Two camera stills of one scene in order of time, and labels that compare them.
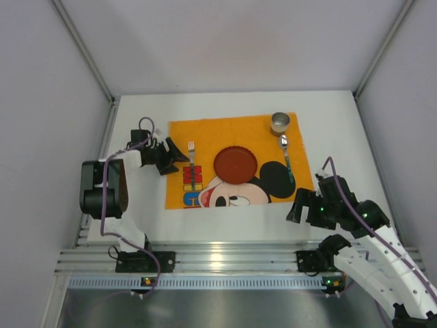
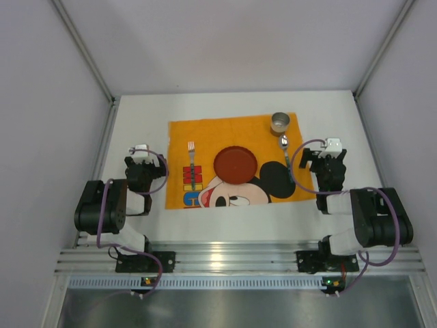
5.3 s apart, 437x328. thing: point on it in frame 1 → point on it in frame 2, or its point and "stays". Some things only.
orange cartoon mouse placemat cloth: (282, 166) stays
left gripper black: (163, 156) → (143, 166)
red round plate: (235, 165) stays
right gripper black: (308, 208) → (323, 160)
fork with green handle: (191, 148) stays
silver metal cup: (279, 123) stays
